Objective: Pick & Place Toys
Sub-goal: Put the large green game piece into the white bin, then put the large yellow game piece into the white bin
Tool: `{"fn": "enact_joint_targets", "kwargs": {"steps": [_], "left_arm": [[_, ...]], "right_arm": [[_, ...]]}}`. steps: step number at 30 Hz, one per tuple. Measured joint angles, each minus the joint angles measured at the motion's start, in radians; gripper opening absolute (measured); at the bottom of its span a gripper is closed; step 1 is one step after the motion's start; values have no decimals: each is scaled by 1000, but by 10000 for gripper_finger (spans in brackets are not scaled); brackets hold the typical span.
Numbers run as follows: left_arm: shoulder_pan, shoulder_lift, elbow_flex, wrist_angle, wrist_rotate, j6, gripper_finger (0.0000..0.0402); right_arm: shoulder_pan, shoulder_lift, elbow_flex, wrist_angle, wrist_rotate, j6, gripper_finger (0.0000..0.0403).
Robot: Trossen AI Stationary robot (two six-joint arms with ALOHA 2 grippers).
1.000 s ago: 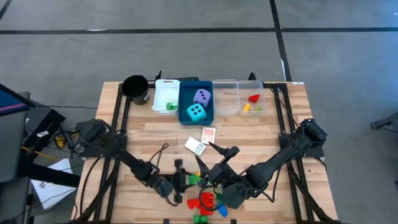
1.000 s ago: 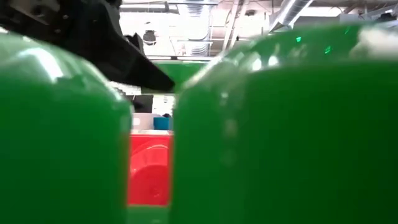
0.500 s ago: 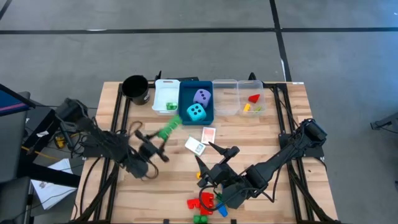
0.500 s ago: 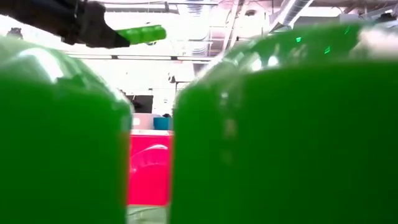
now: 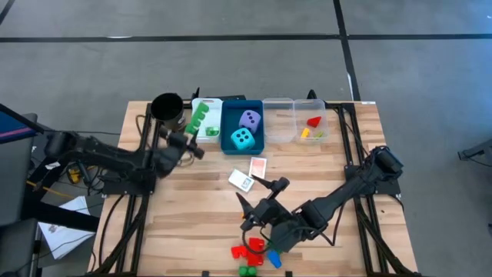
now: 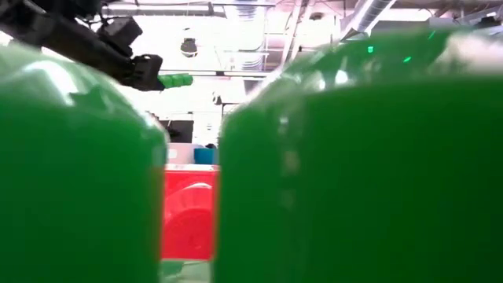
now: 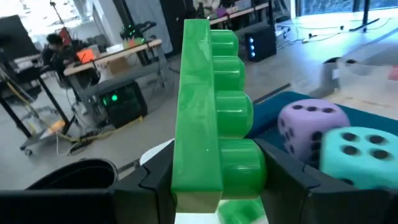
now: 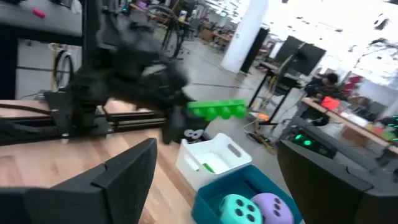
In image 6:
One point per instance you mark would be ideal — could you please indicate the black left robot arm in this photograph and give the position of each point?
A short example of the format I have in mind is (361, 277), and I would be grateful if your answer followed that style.
(15, 19)

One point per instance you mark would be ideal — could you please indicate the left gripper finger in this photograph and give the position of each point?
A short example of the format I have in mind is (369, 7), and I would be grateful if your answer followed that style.
(147, 72)

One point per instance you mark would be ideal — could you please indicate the silver ventilation duct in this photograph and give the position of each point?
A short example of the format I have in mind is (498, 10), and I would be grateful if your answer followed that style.
(369, 15)
(245, 23)

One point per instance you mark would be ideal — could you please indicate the black computer monitor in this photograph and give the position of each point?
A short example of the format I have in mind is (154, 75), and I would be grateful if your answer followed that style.
(178, 129)

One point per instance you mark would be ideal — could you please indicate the ceiling dome camera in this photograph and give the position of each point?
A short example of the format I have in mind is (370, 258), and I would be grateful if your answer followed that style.
(189, 47)

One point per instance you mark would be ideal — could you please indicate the teal plastic tray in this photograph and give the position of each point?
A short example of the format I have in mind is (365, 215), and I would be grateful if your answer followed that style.
(205, 156)

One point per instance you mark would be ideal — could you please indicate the large red toy brick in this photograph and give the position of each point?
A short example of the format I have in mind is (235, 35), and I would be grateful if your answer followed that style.
(188, 220)

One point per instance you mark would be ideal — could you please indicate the ceiling light strip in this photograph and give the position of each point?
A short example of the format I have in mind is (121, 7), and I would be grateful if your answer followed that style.
(243, 73)

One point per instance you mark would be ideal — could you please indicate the long green toy brick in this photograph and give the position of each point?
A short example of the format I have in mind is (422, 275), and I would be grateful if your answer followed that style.
(175, 80)

